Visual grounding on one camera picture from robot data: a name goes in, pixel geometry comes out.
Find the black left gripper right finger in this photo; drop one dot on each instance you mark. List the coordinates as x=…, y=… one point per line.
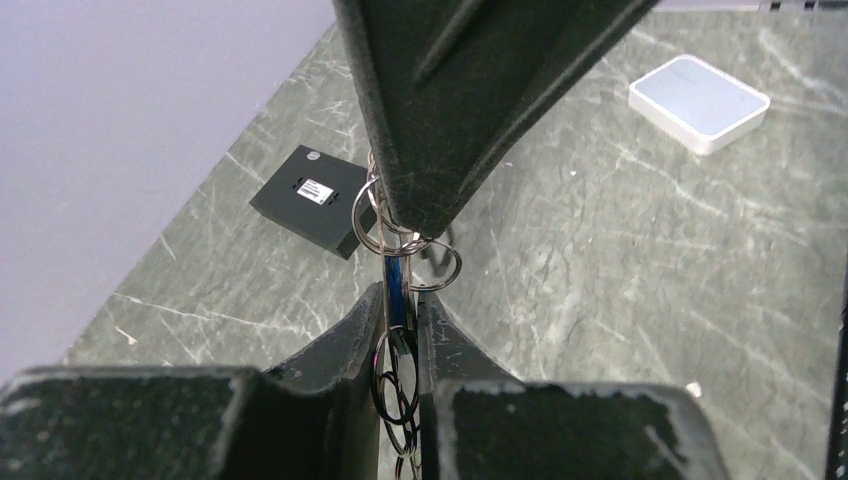
x=481, y=422

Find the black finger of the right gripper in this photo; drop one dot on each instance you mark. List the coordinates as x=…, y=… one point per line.
x=446, y=88

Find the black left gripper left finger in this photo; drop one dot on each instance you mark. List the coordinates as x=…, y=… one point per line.
x=309, y=417

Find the steel key holder plate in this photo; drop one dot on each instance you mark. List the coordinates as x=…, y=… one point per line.
x=394, y=376

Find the blue key tag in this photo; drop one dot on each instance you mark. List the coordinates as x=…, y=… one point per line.
x=397, y=303

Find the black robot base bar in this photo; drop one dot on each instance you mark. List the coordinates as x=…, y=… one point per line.
x=836, y=457

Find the black box on table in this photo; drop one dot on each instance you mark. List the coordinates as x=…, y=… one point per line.
x=312, y=195

